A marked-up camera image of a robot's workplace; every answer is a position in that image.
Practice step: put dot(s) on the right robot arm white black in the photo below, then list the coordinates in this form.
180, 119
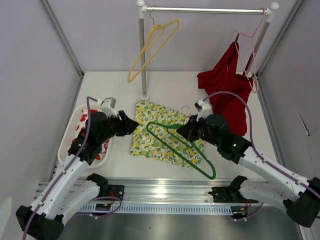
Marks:
296, 195

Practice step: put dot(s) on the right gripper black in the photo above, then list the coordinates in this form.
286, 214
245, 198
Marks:
188, 130

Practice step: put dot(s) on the white slotted cable duct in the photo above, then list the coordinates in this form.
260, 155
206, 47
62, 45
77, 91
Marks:
173, 209

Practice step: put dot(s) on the left aluminium frame post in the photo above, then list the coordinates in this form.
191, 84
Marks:
61, 35

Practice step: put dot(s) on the green plastic hanger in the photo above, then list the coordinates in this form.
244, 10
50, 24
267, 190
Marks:
171, 146

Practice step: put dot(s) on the aluminium frame post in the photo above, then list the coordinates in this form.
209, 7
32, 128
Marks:
61, 35
295, 35

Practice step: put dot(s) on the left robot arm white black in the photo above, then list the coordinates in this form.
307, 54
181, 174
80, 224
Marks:
48, 214

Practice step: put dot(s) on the white plastic basket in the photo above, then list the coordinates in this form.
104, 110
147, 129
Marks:
66, 140

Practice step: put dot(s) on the yellow plastic hanger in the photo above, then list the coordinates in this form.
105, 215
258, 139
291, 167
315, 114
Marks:
154, 34

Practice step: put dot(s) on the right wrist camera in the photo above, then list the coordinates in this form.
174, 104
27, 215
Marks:
204, 109

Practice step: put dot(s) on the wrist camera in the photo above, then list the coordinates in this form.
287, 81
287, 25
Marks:
204, 109
107, 106

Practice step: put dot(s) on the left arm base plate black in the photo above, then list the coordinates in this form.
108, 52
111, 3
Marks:
116, 190

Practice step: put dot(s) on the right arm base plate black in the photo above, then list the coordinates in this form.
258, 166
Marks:
225, 194

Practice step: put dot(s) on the aluminium rail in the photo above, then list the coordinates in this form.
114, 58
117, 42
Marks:
160, 190

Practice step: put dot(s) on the red flower print cloth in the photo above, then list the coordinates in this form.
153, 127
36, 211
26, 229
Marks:
82, 118

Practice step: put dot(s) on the right aluminium frame post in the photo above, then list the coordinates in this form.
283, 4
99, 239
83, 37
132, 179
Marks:
295, 35

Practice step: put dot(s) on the lemon print skirt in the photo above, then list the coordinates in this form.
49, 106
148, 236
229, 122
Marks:
140, 143

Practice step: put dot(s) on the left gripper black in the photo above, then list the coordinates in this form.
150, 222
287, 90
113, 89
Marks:
126, 125

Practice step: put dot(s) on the clothes rack metal white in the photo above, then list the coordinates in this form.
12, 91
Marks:
139, 66

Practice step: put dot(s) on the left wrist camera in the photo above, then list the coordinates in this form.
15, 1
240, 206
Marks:
107, 106

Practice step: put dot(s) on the red garment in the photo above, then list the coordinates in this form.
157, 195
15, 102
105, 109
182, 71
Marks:
224, 77

